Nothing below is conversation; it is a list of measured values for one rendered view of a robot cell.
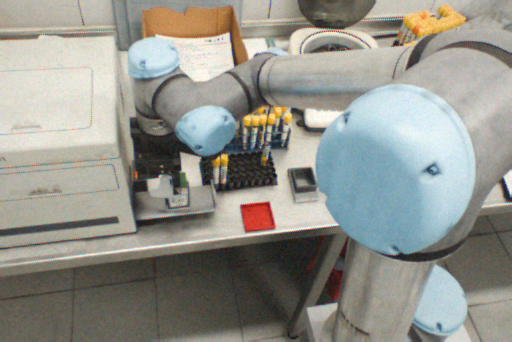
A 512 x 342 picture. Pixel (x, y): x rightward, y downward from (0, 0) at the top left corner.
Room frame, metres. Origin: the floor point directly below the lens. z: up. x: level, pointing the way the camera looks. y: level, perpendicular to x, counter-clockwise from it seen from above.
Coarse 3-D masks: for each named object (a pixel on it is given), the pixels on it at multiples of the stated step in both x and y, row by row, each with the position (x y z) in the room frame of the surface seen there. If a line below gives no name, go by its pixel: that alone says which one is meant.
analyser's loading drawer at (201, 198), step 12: (144, 192) 0.56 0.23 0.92; (192, 192) 0.58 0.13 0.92; (204, 192) 0.58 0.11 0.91; (132, 204) 0.53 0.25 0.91; (144, 204) 0.53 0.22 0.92; (156, 204) 0.53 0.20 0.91; (168, 204) 0.54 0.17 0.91; (192, 204) 0.55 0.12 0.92; (204, 204) 0.55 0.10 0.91; (216, 204) 0.54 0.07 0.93; (144, 216) 0.50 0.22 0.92; (156, 216) 0.51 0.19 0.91
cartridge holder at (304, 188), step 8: (288, 168) 0.70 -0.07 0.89; (296, 168) 0.69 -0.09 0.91; (304, 168) 0.69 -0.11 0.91; (296, 176) 0.68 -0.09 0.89; (304, 176) 0.68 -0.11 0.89; (312, 176) 0.68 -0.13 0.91; (296, 184) 0.64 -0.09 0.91; (304, 184) 0.66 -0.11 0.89; (312, 184) 0.66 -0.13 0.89; (296, 192) 0.63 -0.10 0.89; (304, 192) 0.64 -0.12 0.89; (312, 192) 0.64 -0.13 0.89; (296, 200) 0.62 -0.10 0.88; (304, 200) 0.62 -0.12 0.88; (312, 200) 0.63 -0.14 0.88
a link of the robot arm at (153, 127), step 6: (138, 114) 0.52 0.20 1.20; (138, 120) 0.52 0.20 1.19; (144, 120) 0.51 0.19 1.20; (150, 120) 0.51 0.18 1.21; (156, 120) 0.51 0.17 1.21; (162, 120) 0.51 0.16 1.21; (144, 126) 0.51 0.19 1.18; (150, 126) 0.51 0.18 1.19; (156, 126) 0.51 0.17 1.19; (162, 126) 0.51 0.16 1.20; (168, 126) 0.52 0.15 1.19; (150, 132) 0.51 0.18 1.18; (156, 132) 0.51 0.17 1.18; (162, 132) 0.51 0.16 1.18; (168, 132) 0.52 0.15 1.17
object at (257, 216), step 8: (248, 208) 0.58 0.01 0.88; (256, 208) 0.58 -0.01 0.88; (264, 208) 0.59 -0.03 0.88; (248, 216) 0.56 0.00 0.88; (256, 216) 0.56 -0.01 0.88; (264, 216) 0.57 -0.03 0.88; (272, 216) 0.57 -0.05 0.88; (248, 224) 0.54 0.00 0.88; (256, 224) 0.54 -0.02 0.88; (264, 224) 0.55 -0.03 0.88; (272, 224) 0.55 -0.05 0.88
